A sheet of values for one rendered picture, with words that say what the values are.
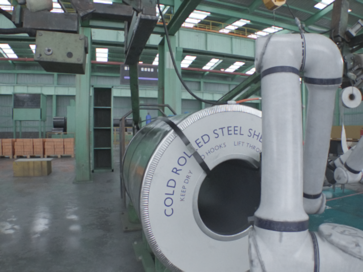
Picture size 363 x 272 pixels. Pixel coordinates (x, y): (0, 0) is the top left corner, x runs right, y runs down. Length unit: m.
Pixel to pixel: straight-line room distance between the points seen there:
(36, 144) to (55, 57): 11.19
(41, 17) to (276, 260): 1.16
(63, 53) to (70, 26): 0.13
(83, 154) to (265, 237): 5.48
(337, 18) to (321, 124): 1.52
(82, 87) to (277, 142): 5.57
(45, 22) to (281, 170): 1.00
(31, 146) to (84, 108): 6.60
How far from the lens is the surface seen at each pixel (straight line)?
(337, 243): 0.72
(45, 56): 1.03
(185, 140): 1.34
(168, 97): 6.18
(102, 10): 1.14
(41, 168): 7.17
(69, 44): 1.03
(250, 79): 2.65
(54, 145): 11.87
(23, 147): 12.34
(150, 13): 1.12
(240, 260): 1.79
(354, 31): 2.23
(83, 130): 5.92
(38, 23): 1.11
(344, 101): 2.04
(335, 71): 0.82
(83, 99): 5.97
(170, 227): 1.47
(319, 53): 0.79
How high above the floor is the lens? 1.20
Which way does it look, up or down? 1 degrees down
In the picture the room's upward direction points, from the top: straight up
